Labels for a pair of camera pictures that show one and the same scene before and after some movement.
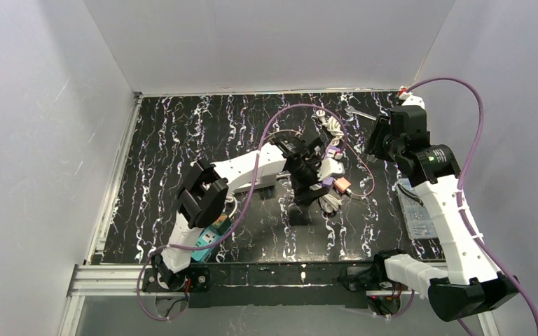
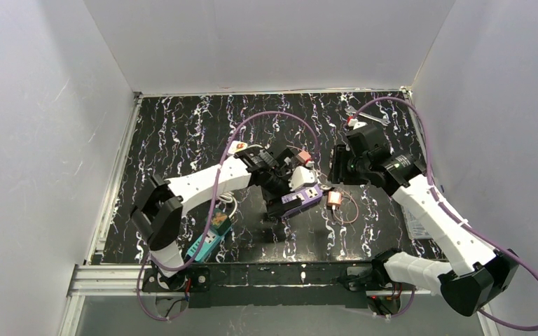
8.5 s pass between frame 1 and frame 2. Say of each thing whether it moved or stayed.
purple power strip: moved
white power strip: moved
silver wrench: stayed
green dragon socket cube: stayed
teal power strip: stayed
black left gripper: moved
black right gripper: moved
